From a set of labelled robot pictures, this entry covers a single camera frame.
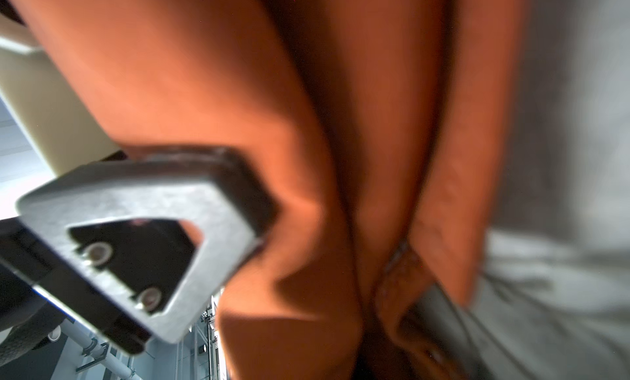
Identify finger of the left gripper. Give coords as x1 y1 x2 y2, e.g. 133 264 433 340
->
14 147 277 355

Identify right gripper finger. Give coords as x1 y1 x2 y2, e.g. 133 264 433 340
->
408 285 492 379

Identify rust brown skirt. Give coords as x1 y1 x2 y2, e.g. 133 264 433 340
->
8 0 529 379

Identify floral table mat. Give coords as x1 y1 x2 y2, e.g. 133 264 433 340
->
467 0 630 380

